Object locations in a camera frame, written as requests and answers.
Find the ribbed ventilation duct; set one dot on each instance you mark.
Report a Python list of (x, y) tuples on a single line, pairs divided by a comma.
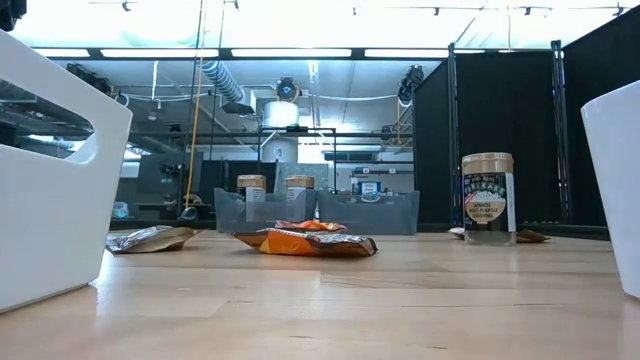
[(222, 80)]

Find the black partition curtain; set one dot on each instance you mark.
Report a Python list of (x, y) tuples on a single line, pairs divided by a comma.
[(505, 125)]

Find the black aluminium table frame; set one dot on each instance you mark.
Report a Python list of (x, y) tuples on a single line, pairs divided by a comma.
[(160, 224)]

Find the orange snack bag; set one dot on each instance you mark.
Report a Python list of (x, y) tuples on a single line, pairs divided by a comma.
[(300, 244)]

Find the tan lid spice jar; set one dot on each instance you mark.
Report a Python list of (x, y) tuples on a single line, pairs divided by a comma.
[(300, 185), (488, 200), (251, 186)]

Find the white cylindrical tank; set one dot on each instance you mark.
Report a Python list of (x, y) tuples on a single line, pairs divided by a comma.
[(280, 114)]

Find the brown seasoning packet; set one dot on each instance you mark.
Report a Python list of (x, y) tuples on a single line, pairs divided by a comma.
[(150, 239)]

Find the ceiling light strip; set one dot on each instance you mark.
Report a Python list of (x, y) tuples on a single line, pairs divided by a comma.
[(291, 52), (160, 52), (62, 52), (406, 53)]

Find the grey translucent plastic bin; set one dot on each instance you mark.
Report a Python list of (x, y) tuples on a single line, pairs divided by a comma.
[(370, 215), (265, 215)]

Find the black round fan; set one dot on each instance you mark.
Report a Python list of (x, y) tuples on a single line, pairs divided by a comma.
[(287, 89)]

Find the blue box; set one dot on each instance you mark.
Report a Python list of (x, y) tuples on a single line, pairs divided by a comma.
[(370, 187)]

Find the white plastic bin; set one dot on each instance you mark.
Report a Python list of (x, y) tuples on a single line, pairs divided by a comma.
[(620, 200), (50, 225)]

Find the black hanging device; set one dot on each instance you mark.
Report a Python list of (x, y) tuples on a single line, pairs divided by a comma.
[(412, 80)]

